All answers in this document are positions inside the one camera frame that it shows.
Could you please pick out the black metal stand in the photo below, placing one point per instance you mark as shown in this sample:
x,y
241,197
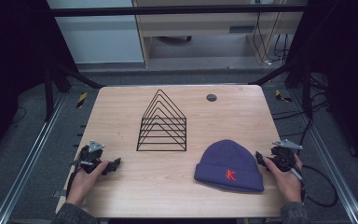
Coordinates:
x,y
306,90
49,93

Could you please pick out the person's right hand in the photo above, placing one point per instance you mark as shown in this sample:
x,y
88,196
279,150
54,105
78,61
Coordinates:
x,y
289,185

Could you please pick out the aluminium floor rail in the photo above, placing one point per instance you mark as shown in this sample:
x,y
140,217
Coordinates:
x,y
332,165
28,161

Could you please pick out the person's left hand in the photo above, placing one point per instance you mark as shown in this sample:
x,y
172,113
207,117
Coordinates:
x,y
82,186

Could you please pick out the black horizontal frame bar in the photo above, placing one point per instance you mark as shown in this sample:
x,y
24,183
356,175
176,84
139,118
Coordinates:
x,y
167,11

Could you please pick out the white cabinet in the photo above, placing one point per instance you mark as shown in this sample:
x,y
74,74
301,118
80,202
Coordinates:
x,y
99,40

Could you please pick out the purple knit beanie hat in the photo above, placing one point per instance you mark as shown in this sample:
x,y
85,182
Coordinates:
x,y
227,161

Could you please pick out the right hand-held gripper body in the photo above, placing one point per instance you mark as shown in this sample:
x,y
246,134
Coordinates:
x,y
284,158

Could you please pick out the black curtain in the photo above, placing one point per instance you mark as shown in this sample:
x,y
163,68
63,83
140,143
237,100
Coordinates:
x,y
348,62
12,62

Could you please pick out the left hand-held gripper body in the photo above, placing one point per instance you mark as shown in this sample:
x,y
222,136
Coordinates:
x,y
88,158

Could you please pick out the black yellow hazard tape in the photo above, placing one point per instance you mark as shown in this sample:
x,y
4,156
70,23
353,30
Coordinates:
x,y
81,100
282,96

